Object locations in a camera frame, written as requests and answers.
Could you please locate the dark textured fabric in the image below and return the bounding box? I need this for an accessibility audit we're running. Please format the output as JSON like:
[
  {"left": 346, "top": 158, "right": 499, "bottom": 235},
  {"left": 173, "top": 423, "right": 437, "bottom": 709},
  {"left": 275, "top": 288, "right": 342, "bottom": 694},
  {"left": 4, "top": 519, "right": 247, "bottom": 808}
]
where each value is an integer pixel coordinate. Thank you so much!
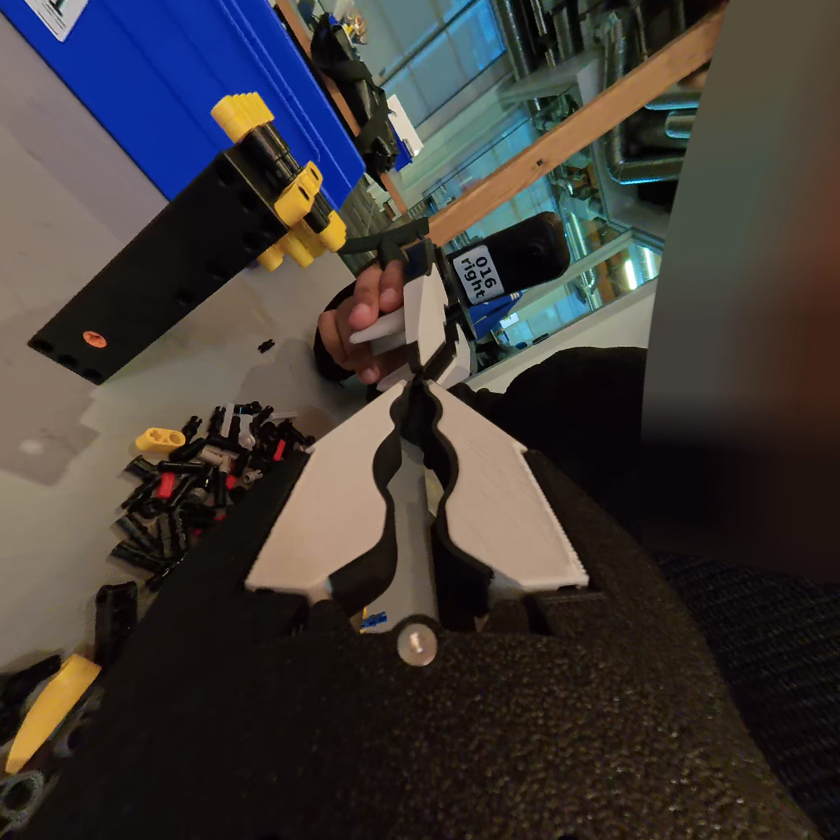
[{"left": 650, "top": 551, "right": 840, "bottom": 834}]

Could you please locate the person's right hand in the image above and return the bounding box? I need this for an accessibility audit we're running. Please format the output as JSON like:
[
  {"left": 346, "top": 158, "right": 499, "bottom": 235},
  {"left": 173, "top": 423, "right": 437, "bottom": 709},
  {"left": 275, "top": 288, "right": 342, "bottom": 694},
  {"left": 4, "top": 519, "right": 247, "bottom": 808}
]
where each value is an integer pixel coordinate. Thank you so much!
[{"left": 317, "top": 261, "right": 408, "bottom": 388}]

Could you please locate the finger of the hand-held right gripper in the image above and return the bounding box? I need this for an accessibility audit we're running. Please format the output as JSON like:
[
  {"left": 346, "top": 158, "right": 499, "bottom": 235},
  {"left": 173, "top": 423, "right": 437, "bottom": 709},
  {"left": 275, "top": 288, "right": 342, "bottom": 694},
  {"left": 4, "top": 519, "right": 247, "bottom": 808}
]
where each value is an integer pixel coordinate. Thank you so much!
[
  {"left": 420, "top": 331, "right": 475, "bottom": 391},
  {"left": 402, "top": 274, "right": 460, "bottom": 383}
]

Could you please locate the wooden beam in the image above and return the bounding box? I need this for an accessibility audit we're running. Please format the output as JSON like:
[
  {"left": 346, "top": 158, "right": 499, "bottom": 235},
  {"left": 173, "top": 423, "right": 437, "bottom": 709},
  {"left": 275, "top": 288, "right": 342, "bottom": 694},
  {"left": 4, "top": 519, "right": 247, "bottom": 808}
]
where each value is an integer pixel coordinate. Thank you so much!
[{"left": 420, "top": 7, "right": 729, "bottom": 247}]

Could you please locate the black yellow brick assembly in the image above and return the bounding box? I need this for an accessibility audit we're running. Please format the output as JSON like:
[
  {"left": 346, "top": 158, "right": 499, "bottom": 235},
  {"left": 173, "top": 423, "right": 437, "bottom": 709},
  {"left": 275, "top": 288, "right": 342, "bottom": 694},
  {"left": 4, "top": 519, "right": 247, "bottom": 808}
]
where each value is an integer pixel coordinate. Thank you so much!
[{"left": 28, "top": 94, "right": 347, "bottom": 386}]

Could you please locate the pile of mixed toy bricks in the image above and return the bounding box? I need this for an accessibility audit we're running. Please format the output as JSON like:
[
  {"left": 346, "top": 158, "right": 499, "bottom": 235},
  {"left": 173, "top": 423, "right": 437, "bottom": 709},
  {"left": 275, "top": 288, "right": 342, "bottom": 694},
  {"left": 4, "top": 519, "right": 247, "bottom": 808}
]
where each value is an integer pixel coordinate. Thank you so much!
[{"left": 0, "top": 653, "right": 106, "bottom": 834}]

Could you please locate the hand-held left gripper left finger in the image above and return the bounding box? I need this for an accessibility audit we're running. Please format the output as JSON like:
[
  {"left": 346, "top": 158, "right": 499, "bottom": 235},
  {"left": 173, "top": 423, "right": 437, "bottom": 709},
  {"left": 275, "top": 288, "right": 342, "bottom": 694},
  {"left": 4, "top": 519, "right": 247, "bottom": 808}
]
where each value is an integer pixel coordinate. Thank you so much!
[{"left": 245, "top": 381, "right": 412, "bottom": 606}]

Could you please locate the blue storage bin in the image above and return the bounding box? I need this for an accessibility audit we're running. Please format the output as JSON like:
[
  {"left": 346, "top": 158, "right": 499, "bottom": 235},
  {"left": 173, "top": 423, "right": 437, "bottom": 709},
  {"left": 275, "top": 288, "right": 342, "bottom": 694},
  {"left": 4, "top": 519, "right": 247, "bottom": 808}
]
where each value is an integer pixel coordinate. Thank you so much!
[{"left": 0, "top": 0, "right": 366, "bottom": 217}]

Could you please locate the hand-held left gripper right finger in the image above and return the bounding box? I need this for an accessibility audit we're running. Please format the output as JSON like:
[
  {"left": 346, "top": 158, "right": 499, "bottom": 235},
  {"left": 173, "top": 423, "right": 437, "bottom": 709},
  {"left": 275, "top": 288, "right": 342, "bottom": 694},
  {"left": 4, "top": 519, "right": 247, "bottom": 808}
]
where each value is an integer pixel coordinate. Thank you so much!
[{"left": 413, "top": 381, "right": 589, "bottom": 616}]

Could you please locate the grey toy axle tube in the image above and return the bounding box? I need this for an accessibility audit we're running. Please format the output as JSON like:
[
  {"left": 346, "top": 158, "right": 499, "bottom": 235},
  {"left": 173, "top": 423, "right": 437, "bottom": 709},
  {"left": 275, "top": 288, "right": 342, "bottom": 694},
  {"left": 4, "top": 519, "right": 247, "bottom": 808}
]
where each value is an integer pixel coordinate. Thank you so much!
[{"left": 392, "top": 438, "right": 439, "bottom": 632}]

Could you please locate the pile of small black pins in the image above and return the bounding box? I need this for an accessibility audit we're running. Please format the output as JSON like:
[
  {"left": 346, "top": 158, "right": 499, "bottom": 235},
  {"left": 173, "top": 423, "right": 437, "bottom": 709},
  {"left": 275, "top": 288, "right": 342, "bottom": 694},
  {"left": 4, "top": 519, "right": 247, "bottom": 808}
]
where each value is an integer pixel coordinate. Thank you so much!
[{"left": 108, "top": 400, "right": 316, "bottom": 592}]

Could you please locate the short black beam brick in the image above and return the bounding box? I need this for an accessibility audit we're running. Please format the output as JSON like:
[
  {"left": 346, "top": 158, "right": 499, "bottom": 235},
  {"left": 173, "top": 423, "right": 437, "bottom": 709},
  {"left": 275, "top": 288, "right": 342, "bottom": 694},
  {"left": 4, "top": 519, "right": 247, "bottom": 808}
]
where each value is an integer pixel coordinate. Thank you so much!
[{"left": 95, "top": 582, "right": 139, "bottom": 667}]

